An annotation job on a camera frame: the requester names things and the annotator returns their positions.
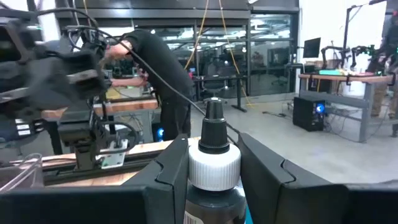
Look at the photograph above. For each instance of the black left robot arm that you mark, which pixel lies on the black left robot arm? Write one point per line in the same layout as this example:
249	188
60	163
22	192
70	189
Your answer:
46	77

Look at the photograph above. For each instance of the wooden top workbench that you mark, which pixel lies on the wooden top workbench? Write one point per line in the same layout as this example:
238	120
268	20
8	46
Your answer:
130	105

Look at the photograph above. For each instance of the black background robot arm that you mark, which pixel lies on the black background robot arm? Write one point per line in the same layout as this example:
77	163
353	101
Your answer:
334	47
362	48

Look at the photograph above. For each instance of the black stand pole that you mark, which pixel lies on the black stand pole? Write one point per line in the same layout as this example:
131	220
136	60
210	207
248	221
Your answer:
345	31

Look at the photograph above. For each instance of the person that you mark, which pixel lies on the person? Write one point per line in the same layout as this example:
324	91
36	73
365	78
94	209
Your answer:
390	40
161	68

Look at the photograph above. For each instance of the small black monitor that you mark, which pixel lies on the small black monitor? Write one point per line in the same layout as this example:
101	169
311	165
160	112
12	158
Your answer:
311	47

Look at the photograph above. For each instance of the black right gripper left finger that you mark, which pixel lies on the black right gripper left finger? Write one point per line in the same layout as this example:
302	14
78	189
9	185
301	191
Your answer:
168	186

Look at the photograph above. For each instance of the black metal desk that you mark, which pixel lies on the black metal desk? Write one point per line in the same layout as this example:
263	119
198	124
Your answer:
237	93

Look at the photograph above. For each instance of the clear plastic bin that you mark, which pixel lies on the clear plastic bin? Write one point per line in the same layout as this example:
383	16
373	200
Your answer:
18	177

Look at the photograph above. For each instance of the black computer tower blue light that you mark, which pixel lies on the black computer tower blue light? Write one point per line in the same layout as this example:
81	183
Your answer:
306	115
160	132

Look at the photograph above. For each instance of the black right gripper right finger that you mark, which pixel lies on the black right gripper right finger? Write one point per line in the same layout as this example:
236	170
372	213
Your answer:
267	193

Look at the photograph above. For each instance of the black table edge rail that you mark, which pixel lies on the black table edge rail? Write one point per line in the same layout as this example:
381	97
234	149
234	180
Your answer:
133	161

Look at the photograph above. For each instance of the small dark dropper bottle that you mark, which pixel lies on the small dark dropper bottle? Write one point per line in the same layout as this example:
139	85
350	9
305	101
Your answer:
214	168

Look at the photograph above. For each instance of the wooden table grey legs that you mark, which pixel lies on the wooden table grey legs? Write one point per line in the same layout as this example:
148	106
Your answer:
326	78

